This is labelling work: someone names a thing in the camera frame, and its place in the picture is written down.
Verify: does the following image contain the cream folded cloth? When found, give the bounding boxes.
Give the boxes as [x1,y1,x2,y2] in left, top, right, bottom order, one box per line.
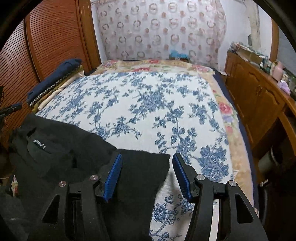
[32,70,84,113]

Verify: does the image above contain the navy blue folded garment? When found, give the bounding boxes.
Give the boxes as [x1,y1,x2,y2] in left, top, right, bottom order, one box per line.
[26,59,83,106]

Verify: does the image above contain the grey window roller blind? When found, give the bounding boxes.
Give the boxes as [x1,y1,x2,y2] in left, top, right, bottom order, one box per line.
[277,29,296,75]

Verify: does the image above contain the pink ring patterned curtain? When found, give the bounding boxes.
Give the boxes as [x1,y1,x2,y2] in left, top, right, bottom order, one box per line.
[92,1,227,68]

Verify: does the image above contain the cardboard box on sideboard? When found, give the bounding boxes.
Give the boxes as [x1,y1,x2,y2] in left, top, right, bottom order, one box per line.
[231,42,266,65]

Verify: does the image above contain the small grey desk fan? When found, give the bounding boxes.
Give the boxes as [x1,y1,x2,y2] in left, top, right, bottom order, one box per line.
[247,34,253,47]

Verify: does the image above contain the pink thermos bottle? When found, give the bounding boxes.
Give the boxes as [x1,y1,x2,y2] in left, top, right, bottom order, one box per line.
[272,61,283,81]

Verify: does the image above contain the blue floral white bedspread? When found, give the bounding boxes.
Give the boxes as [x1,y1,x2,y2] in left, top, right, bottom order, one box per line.
[37,72,233,240]

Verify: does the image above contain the dark medallion patterned cloth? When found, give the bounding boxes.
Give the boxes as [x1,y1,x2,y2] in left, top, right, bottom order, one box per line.
[26,65,84,108]

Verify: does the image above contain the brown louvered wardrobe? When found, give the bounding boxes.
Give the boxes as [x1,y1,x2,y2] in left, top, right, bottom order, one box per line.
[1,0,101,146]

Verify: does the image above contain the beige tied side curtain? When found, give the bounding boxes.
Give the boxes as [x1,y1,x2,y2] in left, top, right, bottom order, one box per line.
[242,0,261,51]

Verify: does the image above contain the cardboard box with blue items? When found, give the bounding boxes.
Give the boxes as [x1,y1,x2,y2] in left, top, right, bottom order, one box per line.
[169,50,190,63]

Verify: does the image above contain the black printed t-shirt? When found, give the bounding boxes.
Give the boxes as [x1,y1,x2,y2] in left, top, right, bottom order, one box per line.
[1,114,170,240]

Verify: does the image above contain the lilac cloth bundle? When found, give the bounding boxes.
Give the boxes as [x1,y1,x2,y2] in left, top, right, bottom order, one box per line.
[277,80,290,95]

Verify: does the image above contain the wooden sideboard cabinet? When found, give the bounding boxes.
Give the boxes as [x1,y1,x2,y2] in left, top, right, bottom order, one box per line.
[225,51,295,160]

